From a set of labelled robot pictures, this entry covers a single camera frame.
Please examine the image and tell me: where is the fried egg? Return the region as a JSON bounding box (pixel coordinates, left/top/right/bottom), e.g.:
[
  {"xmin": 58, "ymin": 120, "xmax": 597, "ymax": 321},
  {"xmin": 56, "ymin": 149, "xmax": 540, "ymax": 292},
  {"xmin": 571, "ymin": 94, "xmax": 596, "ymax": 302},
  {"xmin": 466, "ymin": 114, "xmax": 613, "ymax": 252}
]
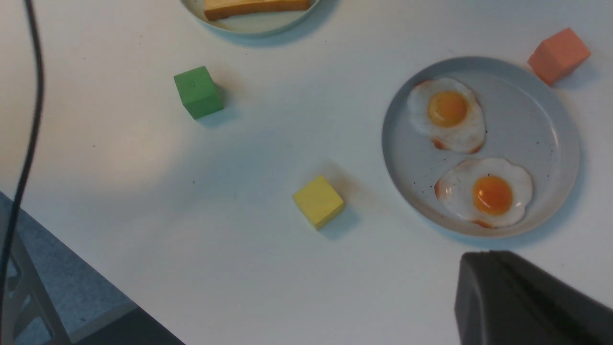
[
  {"xmin": 434, "ymin": 158, "xmax": 534, "ymax": 229},
  {"xmin": 407, "ymin": 77, "xmax": 486, "ymax": 154}
]

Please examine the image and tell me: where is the yellow cube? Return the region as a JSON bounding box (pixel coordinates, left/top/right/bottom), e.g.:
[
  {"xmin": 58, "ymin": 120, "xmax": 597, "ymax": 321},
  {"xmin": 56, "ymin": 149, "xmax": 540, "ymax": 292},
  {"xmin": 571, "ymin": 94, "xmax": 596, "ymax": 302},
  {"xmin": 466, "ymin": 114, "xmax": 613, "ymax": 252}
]
[{"xmin": 293, "ymin": 175, "xmax": 345, "ymax": 231}]

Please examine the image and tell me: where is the right fried egg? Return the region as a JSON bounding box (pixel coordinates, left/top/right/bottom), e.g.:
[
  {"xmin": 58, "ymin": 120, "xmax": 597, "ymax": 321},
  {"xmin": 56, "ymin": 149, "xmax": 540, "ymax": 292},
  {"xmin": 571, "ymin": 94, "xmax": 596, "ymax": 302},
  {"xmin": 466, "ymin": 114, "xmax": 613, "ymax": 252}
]
[{"xmin": 434, "ymin": 158, "xmax": 534, "ymax": 229}]

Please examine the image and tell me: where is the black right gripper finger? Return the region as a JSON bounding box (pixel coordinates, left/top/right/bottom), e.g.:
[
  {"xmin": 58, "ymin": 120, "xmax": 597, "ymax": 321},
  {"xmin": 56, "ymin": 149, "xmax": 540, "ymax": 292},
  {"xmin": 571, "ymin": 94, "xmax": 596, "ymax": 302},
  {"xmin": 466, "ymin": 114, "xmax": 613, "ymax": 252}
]
[{"xmin": 454, "ymin": 251, "xmax": 613, "ymax": 345}]

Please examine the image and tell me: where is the orange cube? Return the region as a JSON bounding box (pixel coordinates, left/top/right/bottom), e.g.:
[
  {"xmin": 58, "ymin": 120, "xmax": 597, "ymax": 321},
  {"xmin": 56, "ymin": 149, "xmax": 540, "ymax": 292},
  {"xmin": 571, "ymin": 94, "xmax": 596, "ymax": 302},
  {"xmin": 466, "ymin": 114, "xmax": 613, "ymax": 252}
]
[{"xmin": 527, "ymin": 27, "xmax": 591, "ymax": 87}]

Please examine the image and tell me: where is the light green empty plate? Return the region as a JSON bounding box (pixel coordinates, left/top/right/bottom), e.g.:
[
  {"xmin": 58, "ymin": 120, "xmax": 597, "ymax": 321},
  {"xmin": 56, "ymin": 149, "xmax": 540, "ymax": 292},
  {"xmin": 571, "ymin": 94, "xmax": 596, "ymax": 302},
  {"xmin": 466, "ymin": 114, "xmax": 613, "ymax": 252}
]
[{"xmin": 181, "ymin": 0, "xmax": 322, "ymax": 38}]

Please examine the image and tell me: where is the right camera cable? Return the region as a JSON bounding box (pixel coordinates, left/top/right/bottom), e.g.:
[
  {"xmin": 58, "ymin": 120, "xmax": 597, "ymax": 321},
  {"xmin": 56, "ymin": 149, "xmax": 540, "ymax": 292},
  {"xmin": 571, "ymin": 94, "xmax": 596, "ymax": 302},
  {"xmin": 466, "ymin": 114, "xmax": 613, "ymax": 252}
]
[{"xmin": 0, "ymin": 0, "xmax": 45, "ymax": 307}]

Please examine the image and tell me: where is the green cube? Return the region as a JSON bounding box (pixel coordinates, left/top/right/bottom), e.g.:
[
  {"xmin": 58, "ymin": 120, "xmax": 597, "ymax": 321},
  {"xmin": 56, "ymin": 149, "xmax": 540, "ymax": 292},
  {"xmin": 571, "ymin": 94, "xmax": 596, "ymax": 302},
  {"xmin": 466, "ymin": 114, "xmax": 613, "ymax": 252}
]
[{"xmin": 173, "ymin": 66, "xmax": 224, "ymax": 120}]

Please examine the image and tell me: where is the left fried egg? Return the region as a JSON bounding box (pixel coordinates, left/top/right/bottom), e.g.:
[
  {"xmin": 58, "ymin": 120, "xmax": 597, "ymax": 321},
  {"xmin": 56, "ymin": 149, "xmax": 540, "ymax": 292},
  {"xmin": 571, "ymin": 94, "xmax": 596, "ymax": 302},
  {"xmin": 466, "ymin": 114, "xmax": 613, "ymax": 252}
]
[{"xmin": 407, "ymin": 77, "xmax": 486, "ymax": 154}]

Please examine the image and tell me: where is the grey table frame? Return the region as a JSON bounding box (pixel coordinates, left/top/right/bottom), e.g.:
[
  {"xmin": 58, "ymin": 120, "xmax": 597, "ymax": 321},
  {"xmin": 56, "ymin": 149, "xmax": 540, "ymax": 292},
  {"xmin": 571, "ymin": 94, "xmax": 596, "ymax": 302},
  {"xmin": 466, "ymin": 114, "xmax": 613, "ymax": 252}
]
[{"xmin": 0, "ymin": 225, "xmax": 72, "ymax": 345}]

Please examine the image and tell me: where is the grey egg plate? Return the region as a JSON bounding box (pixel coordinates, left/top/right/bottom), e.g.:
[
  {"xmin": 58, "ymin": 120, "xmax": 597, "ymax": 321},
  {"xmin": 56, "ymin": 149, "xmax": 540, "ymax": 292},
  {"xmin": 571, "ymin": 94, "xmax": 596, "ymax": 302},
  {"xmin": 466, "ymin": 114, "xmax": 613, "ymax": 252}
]
[{"xmin": 382, "ymin": 57, "xmax": 580, "ymax": 238}]

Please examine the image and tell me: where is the toast slice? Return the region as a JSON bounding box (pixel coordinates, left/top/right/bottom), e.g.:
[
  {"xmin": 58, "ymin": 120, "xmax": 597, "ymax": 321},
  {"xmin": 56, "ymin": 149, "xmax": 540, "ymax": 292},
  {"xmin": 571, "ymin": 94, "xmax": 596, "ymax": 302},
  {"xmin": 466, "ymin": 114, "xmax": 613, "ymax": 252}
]
[{"xmin": 204, "ymin": 0, "xmax": 311, "ymax": 21}]

